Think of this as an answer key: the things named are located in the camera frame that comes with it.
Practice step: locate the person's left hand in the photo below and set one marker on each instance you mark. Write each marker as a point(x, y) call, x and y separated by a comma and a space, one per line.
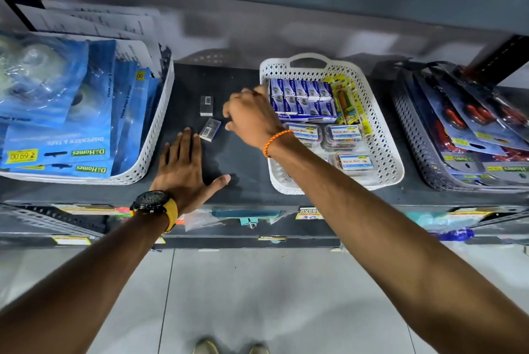
point(182, 176)

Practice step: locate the person's right hand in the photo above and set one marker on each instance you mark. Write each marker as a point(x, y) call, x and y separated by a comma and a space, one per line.
point(254, 118)

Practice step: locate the person's right fingers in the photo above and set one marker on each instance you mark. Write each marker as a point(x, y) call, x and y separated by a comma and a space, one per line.
point(237, 102)

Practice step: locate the person's left little finger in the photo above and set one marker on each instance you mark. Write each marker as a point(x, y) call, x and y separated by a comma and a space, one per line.
point(163, 163)

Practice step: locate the person's left thumb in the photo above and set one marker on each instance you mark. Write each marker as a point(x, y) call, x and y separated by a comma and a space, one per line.
point(218, 182)

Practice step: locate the person's left middle finger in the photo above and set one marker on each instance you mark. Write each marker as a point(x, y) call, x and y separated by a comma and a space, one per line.
point(186, 144)

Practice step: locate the person's right forearm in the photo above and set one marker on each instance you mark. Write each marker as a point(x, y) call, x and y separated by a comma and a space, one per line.
point(392, 267)

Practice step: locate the person's left forearm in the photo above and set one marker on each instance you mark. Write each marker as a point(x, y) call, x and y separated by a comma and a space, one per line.
point(82, 283)

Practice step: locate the small grey staple box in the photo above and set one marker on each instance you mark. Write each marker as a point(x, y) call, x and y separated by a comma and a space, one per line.
point(210, 130)
point(206, 105)

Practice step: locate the large white plastic basket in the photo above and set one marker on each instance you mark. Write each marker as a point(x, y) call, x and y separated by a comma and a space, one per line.
point(155, 135)

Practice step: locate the dark metal shelf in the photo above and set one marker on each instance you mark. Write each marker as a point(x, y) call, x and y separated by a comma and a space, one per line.
point(239, 155)

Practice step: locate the clear packet with teal item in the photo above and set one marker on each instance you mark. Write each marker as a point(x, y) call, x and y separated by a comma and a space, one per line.
point(244, 216)

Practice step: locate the blue tape dispenser packet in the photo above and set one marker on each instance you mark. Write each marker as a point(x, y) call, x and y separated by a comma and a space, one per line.
point(134, 126)
point(39, 77)
point(89, 126)
point(122, 110)
point(151, 106)

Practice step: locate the stack of small blue boxes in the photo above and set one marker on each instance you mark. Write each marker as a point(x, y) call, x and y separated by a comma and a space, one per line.
point(306, 97)

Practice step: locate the clear plastic pin box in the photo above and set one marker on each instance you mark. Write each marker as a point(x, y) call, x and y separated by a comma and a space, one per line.
point(344, 135)
point(306, 133)
point(355, 163)

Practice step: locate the yellow shelf price label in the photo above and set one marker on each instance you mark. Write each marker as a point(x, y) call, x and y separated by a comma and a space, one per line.
point(71, 240)
point(272, 238)
point(309, 213)
point(469, 211)

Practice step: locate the yellow stationery packets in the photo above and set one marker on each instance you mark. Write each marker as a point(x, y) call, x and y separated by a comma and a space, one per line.
point(349, 104)

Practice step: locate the white printed paper sheets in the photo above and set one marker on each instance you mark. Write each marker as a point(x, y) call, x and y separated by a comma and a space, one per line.
point(95, 23)

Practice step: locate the white perforated plastic basket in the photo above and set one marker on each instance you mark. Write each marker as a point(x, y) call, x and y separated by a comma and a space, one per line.
point(384, 147)

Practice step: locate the person's left shoe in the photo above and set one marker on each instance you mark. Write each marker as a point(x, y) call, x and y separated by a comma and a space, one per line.
point(206, 346)

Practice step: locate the person's shoe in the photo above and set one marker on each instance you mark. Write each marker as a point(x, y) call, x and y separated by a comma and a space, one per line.
point(206, 346)
point(258, 348)

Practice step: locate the person's right shoe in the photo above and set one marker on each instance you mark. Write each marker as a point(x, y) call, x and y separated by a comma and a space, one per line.
point(258, 348)

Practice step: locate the grey perforated plastic basket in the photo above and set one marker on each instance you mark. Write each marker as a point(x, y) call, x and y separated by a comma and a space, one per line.
point(413, 139)

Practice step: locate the stack of blue carded red tools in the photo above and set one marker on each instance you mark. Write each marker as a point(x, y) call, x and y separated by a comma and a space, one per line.
point(467, 118)

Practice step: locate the blue plastic wrapped item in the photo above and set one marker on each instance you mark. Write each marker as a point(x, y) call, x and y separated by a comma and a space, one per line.
point(454, 234)

